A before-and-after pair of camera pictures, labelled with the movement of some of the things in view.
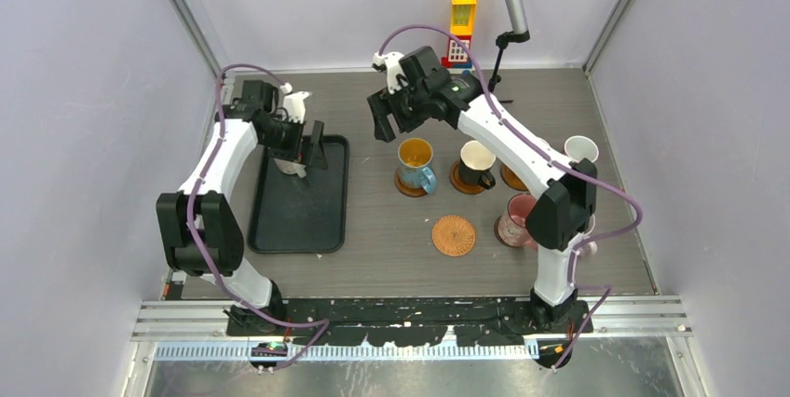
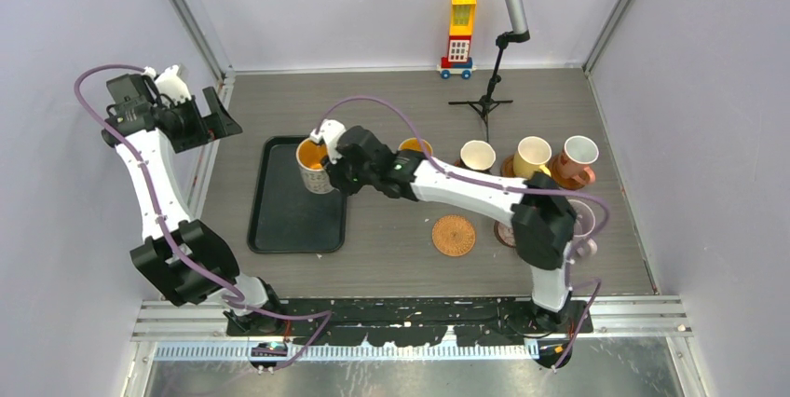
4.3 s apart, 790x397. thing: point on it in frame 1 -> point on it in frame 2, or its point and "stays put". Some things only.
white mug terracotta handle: (581, 147) stays put
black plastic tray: (292, 214) stays put
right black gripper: (380, 107) -> (338, 177)
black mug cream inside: (476, 161) stays put
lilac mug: (590, 248) stays put
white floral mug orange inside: (291, 168) -> (309, 155)
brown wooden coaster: (511, 178) stays put
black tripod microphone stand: (502, 41) stays put
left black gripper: (294, 151) -> (200, 134)
